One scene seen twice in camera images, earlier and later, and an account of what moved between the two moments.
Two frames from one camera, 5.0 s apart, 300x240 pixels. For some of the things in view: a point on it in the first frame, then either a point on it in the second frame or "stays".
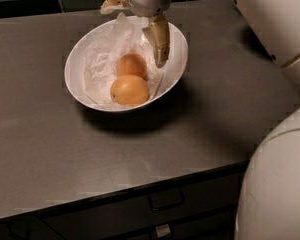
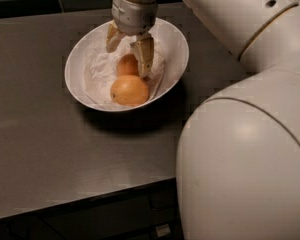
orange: (130, 91) stays
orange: (131, 64) stays
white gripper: (147, 0) to (134, 16)
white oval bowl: (111, 66) stays
